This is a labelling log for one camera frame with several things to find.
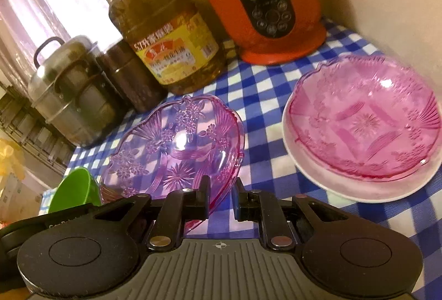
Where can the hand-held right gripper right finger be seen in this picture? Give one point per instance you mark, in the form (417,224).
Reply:
(239,203)

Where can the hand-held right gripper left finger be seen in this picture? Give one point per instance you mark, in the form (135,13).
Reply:
(203,198)

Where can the brown slatted panel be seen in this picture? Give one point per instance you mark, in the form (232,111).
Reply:
(34,134)

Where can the white round plate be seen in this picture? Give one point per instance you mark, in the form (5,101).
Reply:
(310,179)

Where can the yellow plastic bag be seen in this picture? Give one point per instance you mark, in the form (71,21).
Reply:
(10,158)

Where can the blue white checkered tablecloth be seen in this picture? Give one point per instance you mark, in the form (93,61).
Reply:
(262,113)

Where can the pink transparent plastic plate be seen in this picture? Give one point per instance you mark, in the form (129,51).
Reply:
(172,148)
(362,120)

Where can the stainless steel steamer pot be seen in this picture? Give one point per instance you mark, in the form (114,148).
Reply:
(69,96)

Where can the yellow-capped cooking oil bottle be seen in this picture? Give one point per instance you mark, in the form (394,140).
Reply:
(162,27)

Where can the green plastic bowl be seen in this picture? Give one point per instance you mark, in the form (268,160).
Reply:
(74,189)

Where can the dark brown jar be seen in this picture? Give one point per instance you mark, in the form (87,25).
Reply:
(131,79)

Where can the red electric pressure cooker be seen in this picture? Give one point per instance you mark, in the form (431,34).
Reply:
(224,10)

